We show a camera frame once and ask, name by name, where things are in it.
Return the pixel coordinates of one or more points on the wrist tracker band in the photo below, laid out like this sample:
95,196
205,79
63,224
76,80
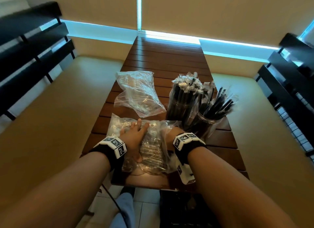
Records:
186,146
114,146

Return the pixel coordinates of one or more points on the bunch of upright black straws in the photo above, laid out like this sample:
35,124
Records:
186,88

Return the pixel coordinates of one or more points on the beige cushioned bench seat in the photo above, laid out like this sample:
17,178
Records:
54,117
272,142

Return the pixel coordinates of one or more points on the person's left middle finger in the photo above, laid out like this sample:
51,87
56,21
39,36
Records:
138,125

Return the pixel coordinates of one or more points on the right wrist tracker band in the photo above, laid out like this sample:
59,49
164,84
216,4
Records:
186,146

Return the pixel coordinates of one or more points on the person's blue trouser leg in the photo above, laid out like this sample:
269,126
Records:
124,210

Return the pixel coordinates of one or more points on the person's left thumb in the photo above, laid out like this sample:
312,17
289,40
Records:
138,155

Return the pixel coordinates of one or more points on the empty crumpled clear plastic bag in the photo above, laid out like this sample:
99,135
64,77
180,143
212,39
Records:
139,92

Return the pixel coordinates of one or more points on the black slatted bench backrest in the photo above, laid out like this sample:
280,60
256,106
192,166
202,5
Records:
27,53
289,83

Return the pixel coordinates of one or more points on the person's left hand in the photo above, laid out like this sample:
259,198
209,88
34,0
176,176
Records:
132,139

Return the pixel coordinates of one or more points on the tall clear jar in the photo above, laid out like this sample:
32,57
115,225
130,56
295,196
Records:
177,110

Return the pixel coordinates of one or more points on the bundle of wrapped straws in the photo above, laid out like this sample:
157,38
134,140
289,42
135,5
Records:
154,156

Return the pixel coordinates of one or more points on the person's right forearm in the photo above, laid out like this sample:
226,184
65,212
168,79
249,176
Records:
230,193

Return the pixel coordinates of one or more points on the person's right hand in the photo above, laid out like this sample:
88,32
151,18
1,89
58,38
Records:
173,134

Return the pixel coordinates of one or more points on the bunch of splayed black straws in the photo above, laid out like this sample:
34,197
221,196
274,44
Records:
218,103

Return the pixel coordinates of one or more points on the clear plastic bag of straws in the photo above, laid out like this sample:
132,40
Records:
157,146

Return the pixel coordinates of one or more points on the left wrist tracker band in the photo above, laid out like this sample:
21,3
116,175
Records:
114,146

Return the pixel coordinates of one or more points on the beige roller blind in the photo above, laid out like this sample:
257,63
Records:
220,14
93,6

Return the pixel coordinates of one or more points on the short clear jar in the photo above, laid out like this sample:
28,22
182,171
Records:
201,124

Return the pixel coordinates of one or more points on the person's left forearm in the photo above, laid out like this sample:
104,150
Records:
61,191

